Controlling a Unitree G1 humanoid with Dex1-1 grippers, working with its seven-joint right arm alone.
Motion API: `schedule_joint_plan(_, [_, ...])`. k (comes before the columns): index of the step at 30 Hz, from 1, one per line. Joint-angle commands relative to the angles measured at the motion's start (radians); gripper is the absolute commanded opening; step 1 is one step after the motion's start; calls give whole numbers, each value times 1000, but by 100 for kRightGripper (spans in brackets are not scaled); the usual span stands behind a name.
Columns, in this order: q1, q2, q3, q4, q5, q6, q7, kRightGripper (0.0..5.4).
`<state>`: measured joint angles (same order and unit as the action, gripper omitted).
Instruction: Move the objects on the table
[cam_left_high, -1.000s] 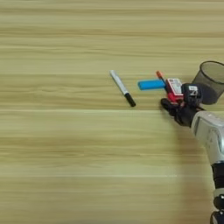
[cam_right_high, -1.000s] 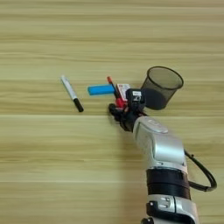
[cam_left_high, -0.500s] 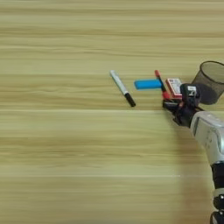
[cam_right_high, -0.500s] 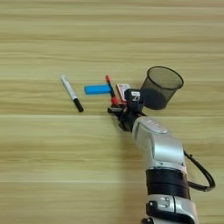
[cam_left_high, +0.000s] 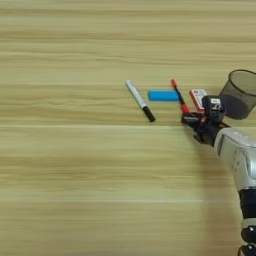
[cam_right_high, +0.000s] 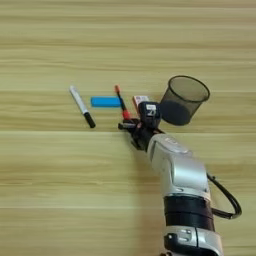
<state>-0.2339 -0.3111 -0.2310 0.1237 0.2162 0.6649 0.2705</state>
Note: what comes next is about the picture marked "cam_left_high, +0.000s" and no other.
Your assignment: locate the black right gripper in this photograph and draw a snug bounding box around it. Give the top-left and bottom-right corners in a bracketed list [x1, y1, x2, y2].
[181, 113, 231, 147]

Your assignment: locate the silver marker with black cap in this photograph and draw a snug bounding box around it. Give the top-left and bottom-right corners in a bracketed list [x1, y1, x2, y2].
[125, 79, 157, 123]

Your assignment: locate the blue rectangular eraser block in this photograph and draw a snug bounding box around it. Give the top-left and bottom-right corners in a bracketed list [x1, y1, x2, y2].
[147, 89, 180, 102]

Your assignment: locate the black box with white label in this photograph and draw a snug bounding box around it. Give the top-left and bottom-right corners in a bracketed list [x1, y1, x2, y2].
[201, 95, 225, 123]

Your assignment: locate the red marker pen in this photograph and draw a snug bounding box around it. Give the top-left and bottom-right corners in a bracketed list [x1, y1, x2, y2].
[170, 78, 190, 115]

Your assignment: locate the black mesh pen cup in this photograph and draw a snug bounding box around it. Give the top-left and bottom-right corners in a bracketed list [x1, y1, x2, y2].
[218, 69, 256, 121]

